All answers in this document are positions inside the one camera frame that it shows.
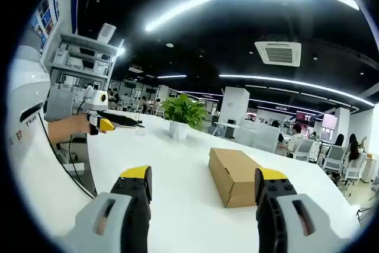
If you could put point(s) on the ceiling air conditioner vent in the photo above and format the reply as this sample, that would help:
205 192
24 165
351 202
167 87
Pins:
278 53

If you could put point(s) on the short ceiling light strip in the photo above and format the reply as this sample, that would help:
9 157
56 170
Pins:
171 76

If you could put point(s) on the translucent desk divider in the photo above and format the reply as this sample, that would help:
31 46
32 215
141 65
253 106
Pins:
257 134

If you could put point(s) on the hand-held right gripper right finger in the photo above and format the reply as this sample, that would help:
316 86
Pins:
278 193

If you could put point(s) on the blue white wall poster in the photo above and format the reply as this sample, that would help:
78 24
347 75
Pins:
44 22

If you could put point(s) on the person in white shirt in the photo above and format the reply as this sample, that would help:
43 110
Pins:
38 182

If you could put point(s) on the long thin ceiling light strip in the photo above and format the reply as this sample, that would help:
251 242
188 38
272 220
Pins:
296 82

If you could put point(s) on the brown cardboard shoe box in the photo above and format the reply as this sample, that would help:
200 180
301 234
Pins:
234 170

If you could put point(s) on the grey storage shelf rack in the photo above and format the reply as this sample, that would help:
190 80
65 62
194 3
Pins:
80 69

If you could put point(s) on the small pink screen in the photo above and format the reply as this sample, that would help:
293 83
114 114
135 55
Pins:
329 121

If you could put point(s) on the green potted plant white pot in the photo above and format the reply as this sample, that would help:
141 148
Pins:
183 110

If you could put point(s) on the white office chair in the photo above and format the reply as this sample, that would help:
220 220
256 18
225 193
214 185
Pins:
305 149
334 156
353 171

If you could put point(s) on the person's left hand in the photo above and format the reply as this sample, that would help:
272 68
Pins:
81 128

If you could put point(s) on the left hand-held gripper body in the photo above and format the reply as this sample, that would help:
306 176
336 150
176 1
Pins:
96 102

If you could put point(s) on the white square pillar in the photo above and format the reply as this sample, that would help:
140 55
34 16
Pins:
235 105

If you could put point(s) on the red wall screen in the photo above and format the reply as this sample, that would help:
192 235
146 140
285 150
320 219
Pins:
305 116

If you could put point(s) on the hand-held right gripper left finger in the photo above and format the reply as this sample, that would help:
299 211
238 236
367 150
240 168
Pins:
118 220

